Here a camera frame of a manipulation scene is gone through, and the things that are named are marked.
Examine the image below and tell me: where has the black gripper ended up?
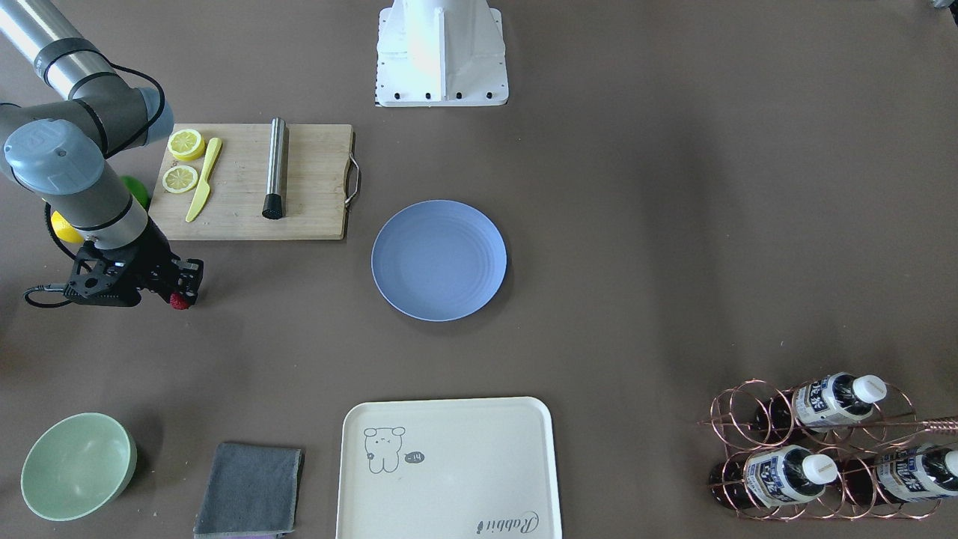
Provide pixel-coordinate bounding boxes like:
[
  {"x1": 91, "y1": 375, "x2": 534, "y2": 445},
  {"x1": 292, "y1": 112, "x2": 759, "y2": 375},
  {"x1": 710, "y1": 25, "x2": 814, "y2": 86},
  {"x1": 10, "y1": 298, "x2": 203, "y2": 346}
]
[{"x1": 129, "y1": 218, "x2": 204, "y2": 307}]

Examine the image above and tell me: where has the red strawberry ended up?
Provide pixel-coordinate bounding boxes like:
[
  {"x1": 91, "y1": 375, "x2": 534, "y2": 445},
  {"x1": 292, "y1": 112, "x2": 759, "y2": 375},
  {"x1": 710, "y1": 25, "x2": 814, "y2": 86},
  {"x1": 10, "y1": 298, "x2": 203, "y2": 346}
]
[{"x1": 170, "y1": 293, "x2": 191, "y2": 310}]

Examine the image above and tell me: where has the blue round plate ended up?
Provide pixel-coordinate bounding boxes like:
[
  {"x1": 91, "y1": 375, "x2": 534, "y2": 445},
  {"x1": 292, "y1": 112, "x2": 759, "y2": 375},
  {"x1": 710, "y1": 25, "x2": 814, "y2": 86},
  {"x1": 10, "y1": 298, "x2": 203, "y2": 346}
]
[{"x1": 370, "y1": 199, "x2": 507, "y2": 322}]

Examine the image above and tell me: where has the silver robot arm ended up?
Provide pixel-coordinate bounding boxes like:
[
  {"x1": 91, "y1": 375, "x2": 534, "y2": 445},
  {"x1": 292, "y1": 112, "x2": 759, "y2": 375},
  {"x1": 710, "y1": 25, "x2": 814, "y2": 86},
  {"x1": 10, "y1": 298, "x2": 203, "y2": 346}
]
[{"x1": 1, "y1": 1, "x2": 203, "y2": 309}]

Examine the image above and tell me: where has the yellow plastic knife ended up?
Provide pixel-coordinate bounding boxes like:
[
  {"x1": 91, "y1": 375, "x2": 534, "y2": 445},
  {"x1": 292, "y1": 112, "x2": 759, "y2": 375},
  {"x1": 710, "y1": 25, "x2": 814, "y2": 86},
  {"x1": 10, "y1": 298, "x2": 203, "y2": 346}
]
[{"x1": 185, "y1": 137, "x2": 223, "y2": 222}]

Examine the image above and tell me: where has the lemon slice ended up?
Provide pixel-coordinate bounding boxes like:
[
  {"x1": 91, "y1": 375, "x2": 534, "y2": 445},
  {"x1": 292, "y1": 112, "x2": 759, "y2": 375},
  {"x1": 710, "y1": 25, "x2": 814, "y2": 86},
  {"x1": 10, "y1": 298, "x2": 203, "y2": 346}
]
[
  {"x1": 161, "y1": 165, "x2": 199, "y2": 194},
  {"x1": 167, "y1": 128, "x2": 207, "y2": 162}
]

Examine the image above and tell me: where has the green lime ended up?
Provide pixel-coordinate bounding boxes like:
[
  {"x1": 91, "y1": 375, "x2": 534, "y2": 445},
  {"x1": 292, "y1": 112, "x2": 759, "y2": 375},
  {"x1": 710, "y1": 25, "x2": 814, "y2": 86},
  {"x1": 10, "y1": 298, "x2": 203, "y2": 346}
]
[{"x1": 120, "y1": 175, "x2": 151, "y2": 211}]

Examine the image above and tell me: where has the steel muddler black tip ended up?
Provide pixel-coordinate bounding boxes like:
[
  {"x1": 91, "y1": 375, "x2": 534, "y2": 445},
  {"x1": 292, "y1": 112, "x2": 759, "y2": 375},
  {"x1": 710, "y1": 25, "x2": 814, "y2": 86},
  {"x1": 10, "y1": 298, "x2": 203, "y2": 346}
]
[{"x1": 261, "y1": 117, "x2": 288, "y2": 219}]

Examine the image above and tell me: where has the yellow lemon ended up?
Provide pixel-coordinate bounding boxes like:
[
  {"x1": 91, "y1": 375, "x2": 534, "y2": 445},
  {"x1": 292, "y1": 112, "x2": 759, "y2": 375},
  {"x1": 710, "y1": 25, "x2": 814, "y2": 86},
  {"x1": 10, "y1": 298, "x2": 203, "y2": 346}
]
[{"x1": 50, "y1": 211, "x2": 85, "y2": 243}]

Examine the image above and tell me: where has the wooden cutting board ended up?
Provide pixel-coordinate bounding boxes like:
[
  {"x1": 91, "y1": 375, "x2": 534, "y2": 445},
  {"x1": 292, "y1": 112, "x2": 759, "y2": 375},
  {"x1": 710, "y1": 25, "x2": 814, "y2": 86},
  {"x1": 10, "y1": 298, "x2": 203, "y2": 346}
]
[{"x1": 148, "y1": 123, "x2": 355, "y2": 241}]

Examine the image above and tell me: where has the green bowl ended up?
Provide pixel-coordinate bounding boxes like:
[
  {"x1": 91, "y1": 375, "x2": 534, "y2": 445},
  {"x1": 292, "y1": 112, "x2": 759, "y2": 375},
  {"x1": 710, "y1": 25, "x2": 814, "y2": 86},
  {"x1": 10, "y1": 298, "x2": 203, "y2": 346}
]
[{"x1": 20, "y1": 412, "x2": 138, "y2": 522}]

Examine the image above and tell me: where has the dark grey folded cloth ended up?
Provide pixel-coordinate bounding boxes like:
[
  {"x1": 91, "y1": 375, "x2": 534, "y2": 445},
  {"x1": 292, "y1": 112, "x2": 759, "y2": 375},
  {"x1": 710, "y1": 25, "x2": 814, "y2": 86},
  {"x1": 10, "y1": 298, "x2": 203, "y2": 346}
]
[{"x1": 194, "y1": 442, "x2": 302, "y2": 538}]

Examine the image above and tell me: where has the cream rabbit tray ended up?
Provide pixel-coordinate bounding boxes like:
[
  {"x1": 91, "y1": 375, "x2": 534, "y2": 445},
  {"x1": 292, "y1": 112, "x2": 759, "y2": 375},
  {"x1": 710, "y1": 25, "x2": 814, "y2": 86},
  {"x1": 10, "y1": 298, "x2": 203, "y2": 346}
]
[{"x1": 336, "y1": 396, "x2": 564, "y2": 538}]

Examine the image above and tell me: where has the dark drink bottle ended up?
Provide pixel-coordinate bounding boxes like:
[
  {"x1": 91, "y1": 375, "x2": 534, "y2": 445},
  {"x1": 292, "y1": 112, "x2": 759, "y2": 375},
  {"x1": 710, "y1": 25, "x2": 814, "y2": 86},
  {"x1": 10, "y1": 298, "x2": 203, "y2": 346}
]
[
  {"x1": 707, "y1": 445, "x2": 839, "y2": 511},
  {"x1": 751, "y1": 372, "x2": 888, "y2": 444},
  {"x1": 839, "y1": 443, "x2": 957, "y2": 506}
]

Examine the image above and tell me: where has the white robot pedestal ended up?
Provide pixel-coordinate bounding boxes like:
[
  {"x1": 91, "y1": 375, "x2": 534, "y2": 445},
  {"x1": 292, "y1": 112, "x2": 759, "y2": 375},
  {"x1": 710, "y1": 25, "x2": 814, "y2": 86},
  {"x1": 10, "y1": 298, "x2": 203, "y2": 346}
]
[{"x1": 374, "y1": 1, "x2": 510, "y2": 107}]

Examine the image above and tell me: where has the copper wire bottle rack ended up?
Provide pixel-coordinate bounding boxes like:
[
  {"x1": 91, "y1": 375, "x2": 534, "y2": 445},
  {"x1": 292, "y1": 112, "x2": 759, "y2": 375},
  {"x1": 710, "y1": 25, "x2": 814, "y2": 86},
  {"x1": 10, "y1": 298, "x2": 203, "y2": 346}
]
[{"x1": 699, "y1": 379, "x2": 956, "y2": 522}]

